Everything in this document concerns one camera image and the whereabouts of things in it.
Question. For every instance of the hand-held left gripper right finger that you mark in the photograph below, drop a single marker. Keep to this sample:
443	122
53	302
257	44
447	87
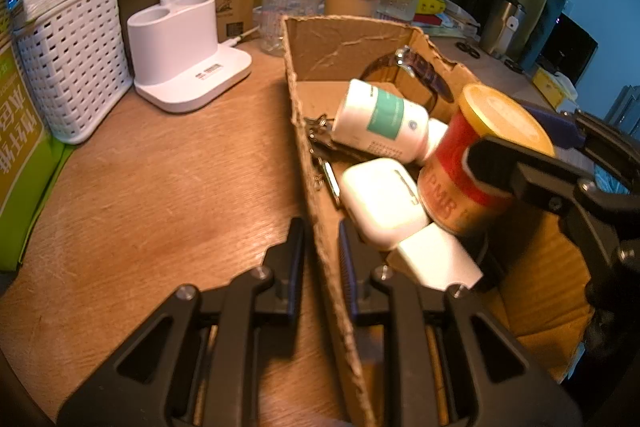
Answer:
347	267

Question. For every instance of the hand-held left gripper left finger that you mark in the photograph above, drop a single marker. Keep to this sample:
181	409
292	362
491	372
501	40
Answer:
295	267

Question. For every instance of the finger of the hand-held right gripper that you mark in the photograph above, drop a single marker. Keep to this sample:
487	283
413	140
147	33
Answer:
525	172
550	122

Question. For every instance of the white earbuds case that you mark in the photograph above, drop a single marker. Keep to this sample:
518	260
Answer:
380	202

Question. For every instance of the yellow lid red jar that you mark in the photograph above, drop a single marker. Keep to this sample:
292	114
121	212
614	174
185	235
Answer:
450	167

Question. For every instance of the white plug charger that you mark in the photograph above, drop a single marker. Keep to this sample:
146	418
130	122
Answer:
435	257

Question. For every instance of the metal key bunch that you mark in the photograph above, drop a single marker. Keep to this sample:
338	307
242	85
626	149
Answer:
331	179

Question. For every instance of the white pill bottle green label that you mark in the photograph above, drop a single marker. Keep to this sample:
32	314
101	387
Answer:
385	122

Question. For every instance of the torn cardboard box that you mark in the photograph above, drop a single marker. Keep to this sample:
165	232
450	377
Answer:
340	42

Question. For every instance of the yellow tissue box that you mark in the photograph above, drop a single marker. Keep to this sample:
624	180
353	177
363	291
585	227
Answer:
550	87

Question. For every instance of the black key fob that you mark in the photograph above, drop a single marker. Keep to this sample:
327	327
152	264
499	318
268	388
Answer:
512	66

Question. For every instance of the black monitor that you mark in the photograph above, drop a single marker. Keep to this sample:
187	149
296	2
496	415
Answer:
570	47

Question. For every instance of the black scissors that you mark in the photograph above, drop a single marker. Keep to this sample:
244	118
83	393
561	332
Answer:
470	50

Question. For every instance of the steel tumbler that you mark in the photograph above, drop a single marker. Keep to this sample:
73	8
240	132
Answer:
500	27

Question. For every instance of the red book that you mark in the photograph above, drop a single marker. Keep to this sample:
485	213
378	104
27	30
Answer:
427	20

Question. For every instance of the white desk lamp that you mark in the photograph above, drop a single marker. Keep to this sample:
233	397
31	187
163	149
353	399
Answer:
175	57

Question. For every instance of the clear ribbed glass cup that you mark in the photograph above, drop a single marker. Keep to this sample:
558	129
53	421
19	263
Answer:
290	7

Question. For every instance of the green paper cup packet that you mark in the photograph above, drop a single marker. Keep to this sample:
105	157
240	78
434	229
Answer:
25	157

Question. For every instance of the white woven plastic basket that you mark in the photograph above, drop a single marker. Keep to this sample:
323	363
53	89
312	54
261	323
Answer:
75	67

